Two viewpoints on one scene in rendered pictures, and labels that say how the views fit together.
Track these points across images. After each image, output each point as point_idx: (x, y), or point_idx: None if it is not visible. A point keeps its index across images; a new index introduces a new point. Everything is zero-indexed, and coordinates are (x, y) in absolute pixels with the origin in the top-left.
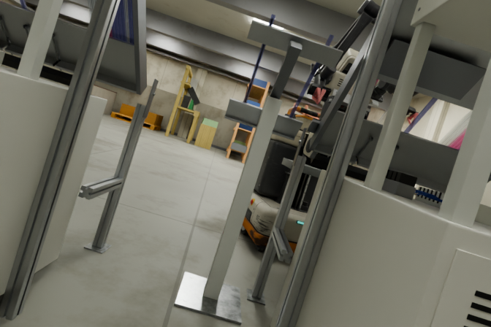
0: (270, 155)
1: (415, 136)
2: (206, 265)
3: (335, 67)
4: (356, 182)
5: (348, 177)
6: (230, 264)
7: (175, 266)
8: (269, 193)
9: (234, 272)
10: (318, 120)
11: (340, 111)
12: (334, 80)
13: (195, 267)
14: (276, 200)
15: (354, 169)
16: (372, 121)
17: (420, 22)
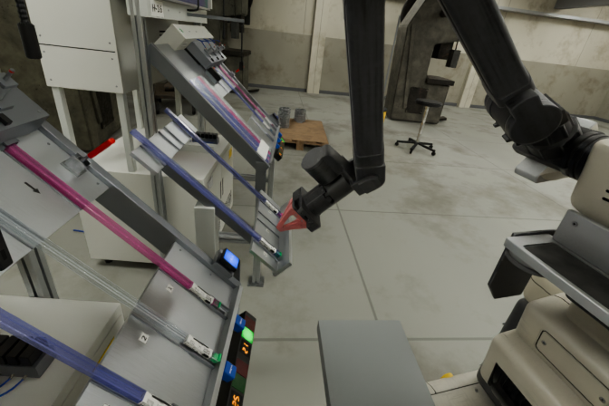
0: (505, 323)
1: (76, 401)
2: (276, 362)
3: (355, 154)
4: (4, 298)
5: (95, 333)
6: (297, 392)
7: (256, 334)
8: (492, 399)
9: (278, 397)
10: (221, 256)
11: (170, 249)
12: (586, 179)
13: (265, 352)
14: None
15: (222, 391)
16: (142, 294)
17: None
